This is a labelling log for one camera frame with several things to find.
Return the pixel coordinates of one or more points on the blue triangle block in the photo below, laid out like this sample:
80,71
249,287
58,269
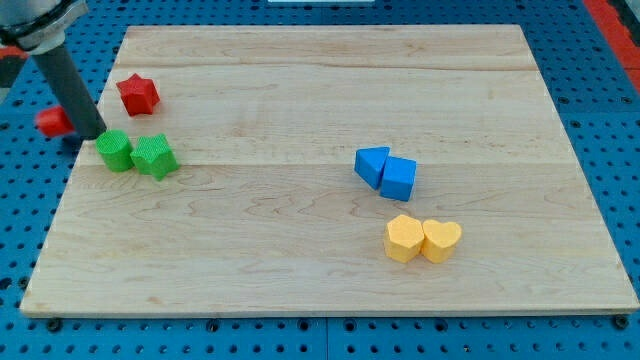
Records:
369,164

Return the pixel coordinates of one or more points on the green cylinder block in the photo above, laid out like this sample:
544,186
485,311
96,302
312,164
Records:
114,147

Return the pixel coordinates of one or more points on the dark grey pointer rod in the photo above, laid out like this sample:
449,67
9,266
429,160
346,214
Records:
67,85

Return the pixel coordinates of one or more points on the blue cube block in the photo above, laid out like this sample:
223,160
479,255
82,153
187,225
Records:
398,178

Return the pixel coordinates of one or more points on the light wooden board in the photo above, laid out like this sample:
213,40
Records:
266,217

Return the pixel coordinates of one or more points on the red star block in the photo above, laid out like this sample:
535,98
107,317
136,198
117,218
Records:
138,95

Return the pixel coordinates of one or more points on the yellow hexagon block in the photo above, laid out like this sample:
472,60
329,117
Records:
404,237

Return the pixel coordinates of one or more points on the red block off board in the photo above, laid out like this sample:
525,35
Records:
53,122

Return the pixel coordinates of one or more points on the yellow heart block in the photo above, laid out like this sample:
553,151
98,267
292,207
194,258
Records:
441,239

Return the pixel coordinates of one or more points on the green star block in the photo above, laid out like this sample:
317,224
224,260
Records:
153,156

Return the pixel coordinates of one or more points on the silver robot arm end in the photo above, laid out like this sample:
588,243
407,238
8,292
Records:
38,26

